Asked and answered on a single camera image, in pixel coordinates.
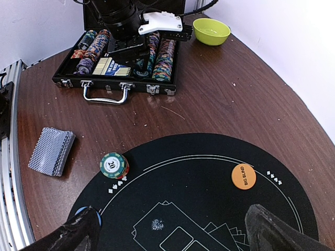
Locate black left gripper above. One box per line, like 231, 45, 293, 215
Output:
86, 1, 193, 65

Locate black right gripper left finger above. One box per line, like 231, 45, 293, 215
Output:
26, 206, 101, 250

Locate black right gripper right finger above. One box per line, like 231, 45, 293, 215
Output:
245, 204, 332, 250

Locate blue small blind button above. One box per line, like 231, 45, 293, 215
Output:
74, 206, 102, 227

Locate orange big blind button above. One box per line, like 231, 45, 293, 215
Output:
231, 163, 256, 190

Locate stack of poker chips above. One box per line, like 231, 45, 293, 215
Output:
99, 152, 130, 179

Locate grey cloth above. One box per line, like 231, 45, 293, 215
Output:
28, 127, 75, 177

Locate texas holdem card deck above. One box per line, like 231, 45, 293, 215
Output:
93, 57, 131, 77

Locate front row poker chips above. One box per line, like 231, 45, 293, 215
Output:
71, 29, 111, 75

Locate row poker chips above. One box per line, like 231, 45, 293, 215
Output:
133, 31, 176, 82
71, 29, 111, 75

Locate back row poker chips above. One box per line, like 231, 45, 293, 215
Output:
133, 31, 176, 82

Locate black poker chip case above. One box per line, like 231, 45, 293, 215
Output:
52, 1, 182, 105

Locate round black poker mat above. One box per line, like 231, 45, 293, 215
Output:
71, 133, 319, 250

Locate green bowl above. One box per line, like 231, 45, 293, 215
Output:
193, 18, 231, 46

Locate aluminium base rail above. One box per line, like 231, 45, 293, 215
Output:
1, 60, 35, 250

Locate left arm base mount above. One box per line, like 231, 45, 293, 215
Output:
0, 72, 14, 141

